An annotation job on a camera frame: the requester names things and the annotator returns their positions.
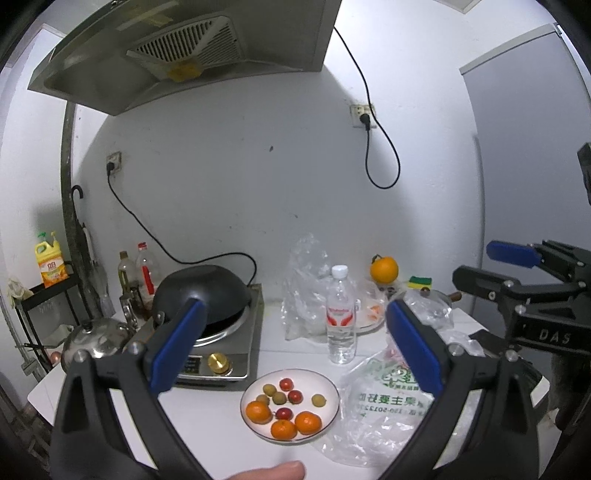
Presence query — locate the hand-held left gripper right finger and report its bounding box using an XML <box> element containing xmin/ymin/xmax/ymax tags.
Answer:
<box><xmin>376</xmin><ymin>299</ymin><xmax>541</xmax><ymax>480</ymax></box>

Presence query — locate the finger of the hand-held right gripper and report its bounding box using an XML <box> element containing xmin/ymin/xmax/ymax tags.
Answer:
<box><xmin>452</xmin><ymin>264</ymin><xmax>591</xmax><ymax>319</ymax></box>
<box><xmin>486</xmin><ymin>239</ymin><xmax>591</xmax><ymax>288</ymax></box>

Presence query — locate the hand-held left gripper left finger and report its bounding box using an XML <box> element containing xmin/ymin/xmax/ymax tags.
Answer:
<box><xmin>50</xmin><ymin>298</ymin><xmax>209</xmax><ymax>480</ymax></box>

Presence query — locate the green printed clear plastic bag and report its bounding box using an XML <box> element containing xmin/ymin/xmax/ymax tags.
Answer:
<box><xmin>318</xmin><ymin>348</ymin><xmax>467</xmax><ymax>467</ymax></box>

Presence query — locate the small tangerine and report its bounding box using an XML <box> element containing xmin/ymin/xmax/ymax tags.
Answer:
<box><xmin>245</xmin><ymin>401</ymin><xmax>273</xmax><ymax>425</ymax></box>
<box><xmin>294</xmin><ymin>411</ymin><xmax>323</xmax><ymax>435</ymax></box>
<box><xmin>270</xmin><ymin>419</ymin><xmax>298</xmax><ymax>441</ymax></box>

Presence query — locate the white plate dark rim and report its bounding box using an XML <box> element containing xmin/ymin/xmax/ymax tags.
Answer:
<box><xmin>239</xmin><ymin>368</ymin><xmax>341</xmax><ymax>445</ymax></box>

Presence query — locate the person's right forearm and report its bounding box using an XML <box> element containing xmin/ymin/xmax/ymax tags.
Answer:
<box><xmin>547</xmin><ymin>353</ymin><xmax>580</xmax><ymax>428</ymax></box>

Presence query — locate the person's left hand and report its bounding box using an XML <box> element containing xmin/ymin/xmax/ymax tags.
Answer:
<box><xmin>226</xmin><ymin>460</ymin><xmax>305</xmax><ymax>480</ymax></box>

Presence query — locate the white plate with food scraps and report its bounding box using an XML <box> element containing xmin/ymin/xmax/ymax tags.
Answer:
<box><xmin>355</xmin><ymin>295</ymin><xmax>389</xmax><ymax>334</ymax></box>

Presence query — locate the silver induction cooker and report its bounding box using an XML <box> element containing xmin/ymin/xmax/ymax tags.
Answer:
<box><xmin>124</xmin><ymin>282</ymin><xmax>265</xmax><ymax>380</ymax></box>

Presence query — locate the clear plastic water bottle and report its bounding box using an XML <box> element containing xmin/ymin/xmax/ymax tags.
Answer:
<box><xmin>325</xmin><ymin>264</ymin><xmax>358</xmax><ymax>365</ymax></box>

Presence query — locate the clear bottle with red label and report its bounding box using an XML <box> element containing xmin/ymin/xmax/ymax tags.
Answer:
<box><xmin>135</xmin><ymin>242</ymin><xmax>160</xmax><ymax>296</ymax></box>

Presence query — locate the stainless steel pot lid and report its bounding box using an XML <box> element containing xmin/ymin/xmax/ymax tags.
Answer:
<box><xmin>60</xmin><ymin>318</ymin><xmax>132</xmax><ymax>367</ymax></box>

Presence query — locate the large orange with stem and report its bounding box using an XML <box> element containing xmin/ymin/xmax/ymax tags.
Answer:
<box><xmin>369</xmin><ymin>254</ymin><xmax>399</xmax><ymax>284</ymax></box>

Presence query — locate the dark oil bottle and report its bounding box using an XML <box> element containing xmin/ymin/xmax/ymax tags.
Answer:
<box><xmin>117</xmin><ymin>250</ymin><xmax>137</xmax><ymax>296</ymax></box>

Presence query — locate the black folded umbrella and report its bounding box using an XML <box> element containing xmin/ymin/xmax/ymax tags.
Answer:
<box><xmin>70</xmin><ymin>185</ymin><xmax>114</xmax><ymax>319</ymax></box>

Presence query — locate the black metal rack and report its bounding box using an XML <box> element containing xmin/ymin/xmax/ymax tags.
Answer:
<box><xmin>14</xmin><ymin>272</ymin><xmax>81</xmax><ymax>374</ymax></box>

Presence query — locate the yellow detergent bottle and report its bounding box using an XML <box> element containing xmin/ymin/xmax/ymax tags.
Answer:
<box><xmin>34</xmin><ymin>231</ymin><xmax>69</xmax><ymax>289</ymax></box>

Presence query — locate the white crumpled cloth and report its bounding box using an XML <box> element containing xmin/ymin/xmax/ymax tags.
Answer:
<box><xmin>6</xmin><ymin>277</ymin><xmax>34</xmax><ymax>301</ymax></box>

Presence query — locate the grey vertical pipe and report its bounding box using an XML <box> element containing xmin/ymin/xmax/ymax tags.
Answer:
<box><xmin>60</xmin><ymin>99</ymin><xmax>93</xmax><ymax>319</ymax></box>

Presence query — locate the steel range hood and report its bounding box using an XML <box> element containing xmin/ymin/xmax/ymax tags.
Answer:
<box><xmin>28</xmin><ymin>0</ymin><xmax>343</xmax><ymax>116</ymax></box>

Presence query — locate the small pot with wooden handle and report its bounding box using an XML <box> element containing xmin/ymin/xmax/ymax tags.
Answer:
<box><xmin>418</xmin><ymin>288</ymin><xmax>462</xmax><ymax>319</ymax></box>

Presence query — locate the black wok with wooden handle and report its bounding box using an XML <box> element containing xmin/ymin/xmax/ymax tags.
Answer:
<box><xmin>151</xmin><ymin>264</ymin><xmax>252</xmax><ymax>342</ymax></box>

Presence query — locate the black cooker cable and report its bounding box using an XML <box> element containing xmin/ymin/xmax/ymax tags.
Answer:
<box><xmin>106</xmin><ymin>161</ymin><xmax>257</xmax><ymax>287</ymax></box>

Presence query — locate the black range hood cable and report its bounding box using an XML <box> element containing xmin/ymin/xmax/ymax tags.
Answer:
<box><xmin>333</xmin><ymin>27</ymin><xmax>400</xmax><ymax>190</ymax></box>

